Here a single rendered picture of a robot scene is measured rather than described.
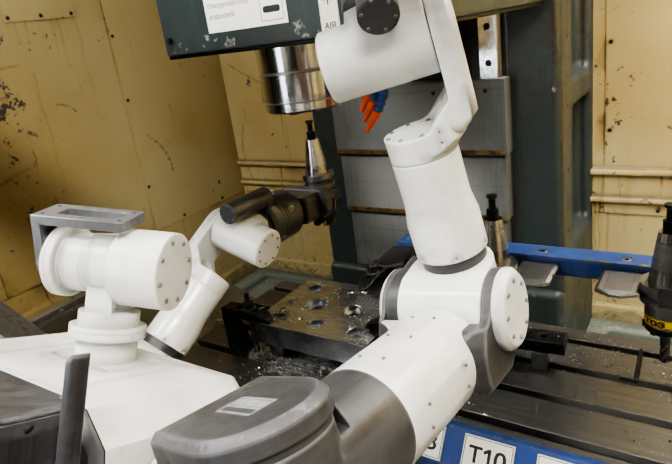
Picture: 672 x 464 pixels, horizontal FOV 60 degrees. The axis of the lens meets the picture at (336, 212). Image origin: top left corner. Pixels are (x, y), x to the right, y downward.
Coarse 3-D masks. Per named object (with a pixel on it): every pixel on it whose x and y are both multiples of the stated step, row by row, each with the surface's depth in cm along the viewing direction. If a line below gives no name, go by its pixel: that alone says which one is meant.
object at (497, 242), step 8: (488, 224) 82; (496, 224) 82; (488, 232) 82; (496, 232) 82; (504, 232) 83; (488, 240) 83; (496, 240) 82; (504, 240) 83; (496, 248) 82; (504, 248) 83; (496, 256) 83; (504, 256) 83; (496, 264) 83; (504, 264) 83
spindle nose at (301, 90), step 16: (272, 48) 100; (288, 48) 99; (304, 48) 99; (272, 64) 101; (288, 64) 100; (304, 64) 100; (272, 80) 102; (288, 80) 101; (304, 80) 101; (320, 80) 101; (272, 96) 103; (288, 96) 102; (304, 96) 101; (320, 96) 102; (272, 112) 105; (288, 112) 103; (304, 112) 103
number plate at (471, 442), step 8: (464, 440) 90; (472, 440) 90; (480, 440) 89; (488, 440) 88; (464, 448) 90; (472, 448) 89; (480, 448) 89; (488, 448) 88; (496, 448) 88; (504, 448) 87; (512, 448) 86; (464, 456) 89; (472, 456) 89; (480, 456) 88; (488, 456) 88; (496, 456) 87; (504, 456) 87; (512, 456) 86
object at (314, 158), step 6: (318, 138) 112; (306, 144) 111; (312, 144) 110; (318, 144) 111; (306, 150) 111; (312, 150) 111; (318, 150) 111; (306, 156) 112; (312, 156) 111; (318, 156) 111; (306, 162) 112; (312, 162) 111; (318, 162) 111; (324, 162) 112; (306, 168) 112; (312, 168) 111; (318, 168) 111; (324, 168) 112; (306, 174) 113; (312, 174) 112; (318, 174) 112
